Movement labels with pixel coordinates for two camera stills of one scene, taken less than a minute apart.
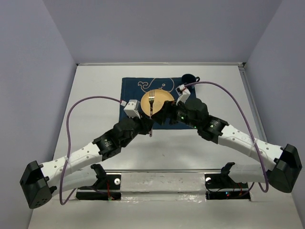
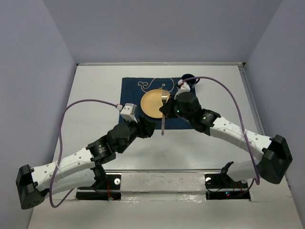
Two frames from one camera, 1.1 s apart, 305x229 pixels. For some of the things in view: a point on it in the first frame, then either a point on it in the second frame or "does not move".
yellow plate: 160,96 does not move
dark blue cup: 189,78 does not move
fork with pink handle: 151,99 to 164,97
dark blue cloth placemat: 133,88 does not move
